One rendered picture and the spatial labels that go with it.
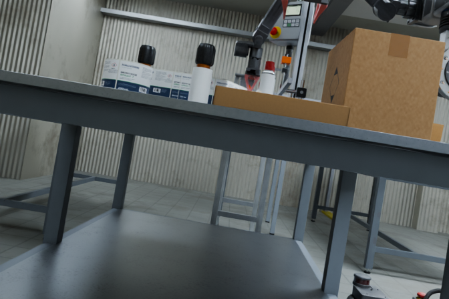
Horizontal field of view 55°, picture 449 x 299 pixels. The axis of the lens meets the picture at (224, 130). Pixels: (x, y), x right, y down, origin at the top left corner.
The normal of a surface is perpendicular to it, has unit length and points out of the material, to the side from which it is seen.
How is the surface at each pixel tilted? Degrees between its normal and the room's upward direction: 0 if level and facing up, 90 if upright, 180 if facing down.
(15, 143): 90
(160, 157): 90
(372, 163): 90
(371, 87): 90
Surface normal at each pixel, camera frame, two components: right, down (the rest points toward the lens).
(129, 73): 0.25, 0.02
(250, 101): -0.04, -0.04
